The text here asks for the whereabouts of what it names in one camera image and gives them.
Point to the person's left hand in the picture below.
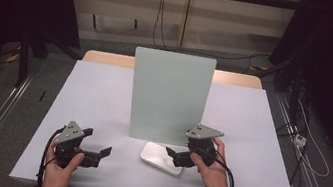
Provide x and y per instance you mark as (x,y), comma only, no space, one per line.
(56,179)

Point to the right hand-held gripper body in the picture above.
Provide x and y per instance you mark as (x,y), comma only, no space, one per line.
(204,132)

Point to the wooden table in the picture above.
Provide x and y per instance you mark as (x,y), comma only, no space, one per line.
(109,59)

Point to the white table cover sheet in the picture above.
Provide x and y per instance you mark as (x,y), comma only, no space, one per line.
(103,97)

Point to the black metal stand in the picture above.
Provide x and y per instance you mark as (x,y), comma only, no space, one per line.
(23,60)
(294,100)

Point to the pale green glass whiteboard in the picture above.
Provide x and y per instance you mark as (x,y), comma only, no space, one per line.
(169,97)

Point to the black pen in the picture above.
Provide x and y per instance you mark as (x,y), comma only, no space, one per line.
(42,95)

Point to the person's right hand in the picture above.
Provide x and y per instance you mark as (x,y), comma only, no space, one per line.
(213,178)

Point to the white board eraser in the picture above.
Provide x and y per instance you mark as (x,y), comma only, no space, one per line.
(154,155)

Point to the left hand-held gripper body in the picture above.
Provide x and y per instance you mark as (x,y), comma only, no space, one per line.
(70,134)

